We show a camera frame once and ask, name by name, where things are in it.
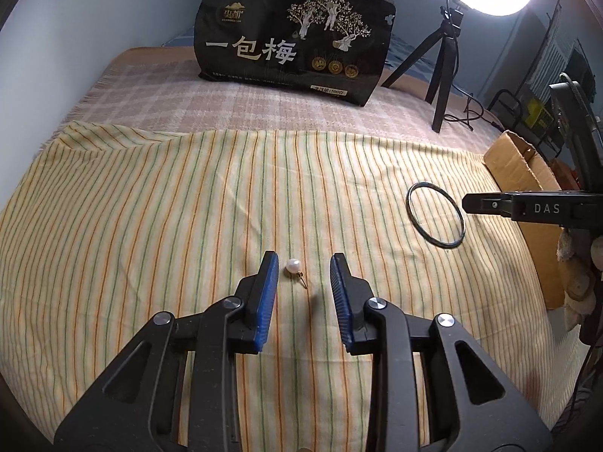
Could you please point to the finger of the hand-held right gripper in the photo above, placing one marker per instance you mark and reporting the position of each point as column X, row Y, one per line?
column 490, row 205

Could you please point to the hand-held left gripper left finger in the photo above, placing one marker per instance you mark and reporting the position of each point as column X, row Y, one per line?
column 266, row 301

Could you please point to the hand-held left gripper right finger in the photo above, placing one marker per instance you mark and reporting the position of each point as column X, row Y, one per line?
column 340, row 301

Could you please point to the white pearl earring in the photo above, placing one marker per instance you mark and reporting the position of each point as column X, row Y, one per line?
column 293, row 265

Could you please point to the cardboard box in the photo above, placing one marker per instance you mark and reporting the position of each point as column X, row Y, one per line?
column 513, row 165

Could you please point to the dark thin bangle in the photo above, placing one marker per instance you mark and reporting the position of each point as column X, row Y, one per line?
column 409, row 205

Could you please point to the person's right hand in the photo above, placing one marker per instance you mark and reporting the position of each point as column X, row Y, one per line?
column 579, row 287

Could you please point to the black clothes rack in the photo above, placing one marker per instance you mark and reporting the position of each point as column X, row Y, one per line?
column 494, row 103

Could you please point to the black tripod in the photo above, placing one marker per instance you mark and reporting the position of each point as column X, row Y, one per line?
column 443, row 80

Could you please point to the yellow striped cloth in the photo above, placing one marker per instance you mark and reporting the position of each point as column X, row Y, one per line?
column 141, row 245

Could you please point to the white striped garment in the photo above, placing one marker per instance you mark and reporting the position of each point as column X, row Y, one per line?
column 556, row 66

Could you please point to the black garment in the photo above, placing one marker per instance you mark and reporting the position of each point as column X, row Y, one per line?
column 577, row 66

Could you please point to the black printed snack bag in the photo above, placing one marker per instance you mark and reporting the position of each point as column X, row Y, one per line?
column 282, row 75

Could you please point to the beige plaid blanket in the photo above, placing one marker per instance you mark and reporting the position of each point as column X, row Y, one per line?
column 141, row 94

